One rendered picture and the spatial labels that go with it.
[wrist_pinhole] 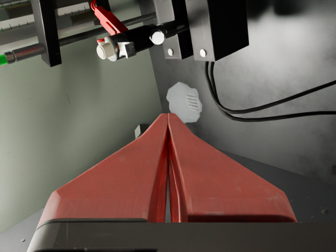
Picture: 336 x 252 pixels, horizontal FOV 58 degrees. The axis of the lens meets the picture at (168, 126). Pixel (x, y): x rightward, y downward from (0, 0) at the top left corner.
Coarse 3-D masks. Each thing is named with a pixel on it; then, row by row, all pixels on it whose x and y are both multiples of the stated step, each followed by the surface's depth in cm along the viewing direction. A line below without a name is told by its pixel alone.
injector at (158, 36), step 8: (184, 16) 41; (152, 24) 37; (160, 24) 39; (168, 24) 39; (176, 24) 40; (184, 24) 40; (120, 32) 35; (128, 32) 35; (136, 32) 35; (144, 32) 36; (152, 32) 36; (160, 32) 35; (168, 32) 39; (176, 32) 40; (104, 40) 34; (112, 40) 33; (120, 40) 34; (128, 40) 35; (136, 40) 35; (144, 40) 36; (152, 40) 35; (160, 40) 35; (136, 48) 36; (144, 48) 37
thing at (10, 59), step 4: (4, 52) 45; (8, 52) 45; (0, 56) 45; (4, 56) 45; (8, 56) 45; (12, 56) 45; (0, 60) 44; (4, 60) 45; (8, 60) 45; (12, 60) 46; (0, 64) 45
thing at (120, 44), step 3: (117, 42) 33; (120, 42) 33; (123, 42) 32; (126, 42) 32; (117, 45) 34; (120, 45) 33; (120, 48) 33; (123, 48) 33; (120, 51) 34; (123, 51) 33; (135, 51) 32; (120, 54) 34; (123, 54) 33; (135, 54) 32
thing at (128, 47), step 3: (129, 42) 31; (132, 42) 32; (123, 45) 31; (126, 45) 31; (129, 45) 31; (132, 45) 32; (126, 48) 31; (129, 48) 31; (132, 48) 32; (126, 51) 31; (129, 51) 32; (132, 51) 32; (126, 54) 31; (129, 54) 32; (132, 54) 32; (126, 57) 32
